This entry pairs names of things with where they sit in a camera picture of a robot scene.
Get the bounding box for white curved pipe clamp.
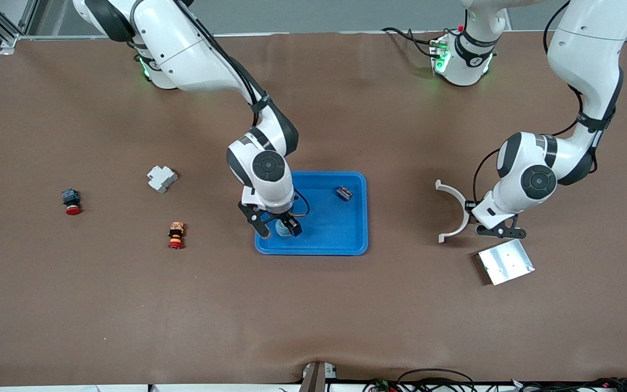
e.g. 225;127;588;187
435;180;470;243

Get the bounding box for silver aluminium plate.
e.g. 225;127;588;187
477;238;536;286

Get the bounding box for blue plastic tray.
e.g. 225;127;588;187
255;171;368;256

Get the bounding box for orange emergency stop button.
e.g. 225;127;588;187
168;221;186;250

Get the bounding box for brown table cover mat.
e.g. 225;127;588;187
0;32;627;386

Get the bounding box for white circuit breaker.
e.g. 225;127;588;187
147;165;179;194

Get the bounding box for red mushroom push button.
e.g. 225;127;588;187
62;188;82;216

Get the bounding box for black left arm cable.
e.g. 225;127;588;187
472;150;502;203

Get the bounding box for metal table edge bracket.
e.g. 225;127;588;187
298;360;339;392

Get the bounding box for black cable loop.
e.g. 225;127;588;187
398;369;476;392

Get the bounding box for black cable bundle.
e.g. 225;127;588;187
520;377;627;392

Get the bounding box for black base cable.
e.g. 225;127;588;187
382;26;440;58

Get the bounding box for aluminium frame post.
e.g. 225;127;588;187
0;0;39;50

